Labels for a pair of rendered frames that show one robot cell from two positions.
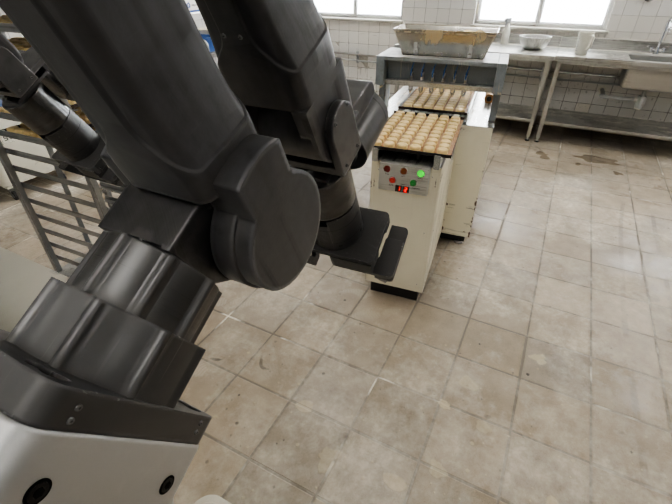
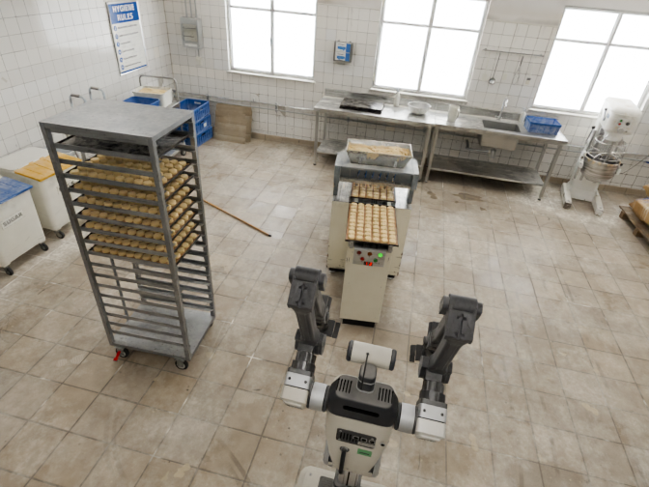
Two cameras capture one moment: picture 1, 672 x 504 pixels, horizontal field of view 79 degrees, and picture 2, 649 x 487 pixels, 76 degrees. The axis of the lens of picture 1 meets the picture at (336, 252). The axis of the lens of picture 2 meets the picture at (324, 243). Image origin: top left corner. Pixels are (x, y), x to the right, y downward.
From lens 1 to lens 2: 1.41 m
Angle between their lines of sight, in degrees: 14
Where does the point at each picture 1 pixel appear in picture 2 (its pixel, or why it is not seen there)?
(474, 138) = (400, 215)
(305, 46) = not seen: hidden behind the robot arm
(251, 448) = (304, 441)
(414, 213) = (375, 275)
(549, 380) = (461, 369)
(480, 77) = (402, 178)
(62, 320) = (436, 396)
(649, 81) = (496, 142)
